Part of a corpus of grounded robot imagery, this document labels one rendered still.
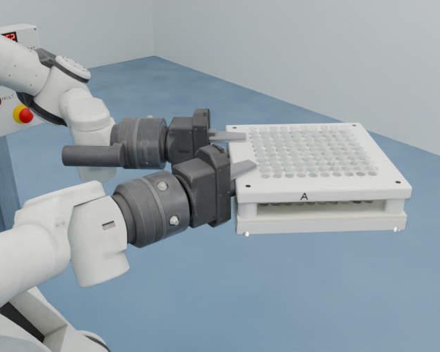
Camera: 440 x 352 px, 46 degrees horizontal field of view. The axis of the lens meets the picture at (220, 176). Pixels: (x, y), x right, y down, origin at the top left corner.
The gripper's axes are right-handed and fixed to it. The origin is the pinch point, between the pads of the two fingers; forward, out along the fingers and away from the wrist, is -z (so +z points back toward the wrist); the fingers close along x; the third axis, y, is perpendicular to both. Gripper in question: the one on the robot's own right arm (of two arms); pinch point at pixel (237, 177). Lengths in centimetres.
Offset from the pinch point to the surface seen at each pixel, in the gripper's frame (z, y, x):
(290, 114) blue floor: -219, -223, 108
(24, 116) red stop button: 10, -79, 12
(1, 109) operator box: 14, -81, 9
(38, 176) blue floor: -26, -233, 105
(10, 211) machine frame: 17, -87, 42
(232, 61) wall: -230, -314, 88
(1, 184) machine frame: 18, -87, 32
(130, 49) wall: -190, -438, 94
